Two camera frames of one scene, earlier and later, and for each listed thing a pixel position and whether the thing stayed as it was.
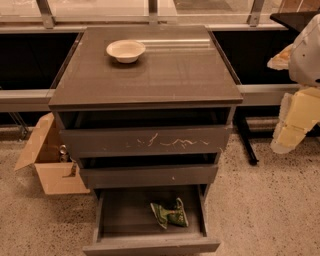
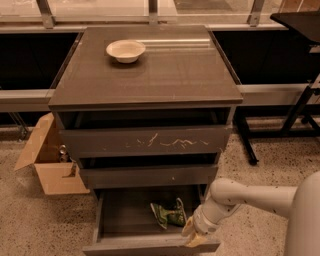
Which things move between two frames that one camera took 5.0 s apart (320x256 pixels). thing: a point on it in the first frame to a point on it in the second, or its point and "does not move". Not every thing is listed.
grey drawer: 151,220 does not move
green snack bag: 176,216 does not move
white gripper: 306,58 to 200,225
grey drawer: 109,132 does not move
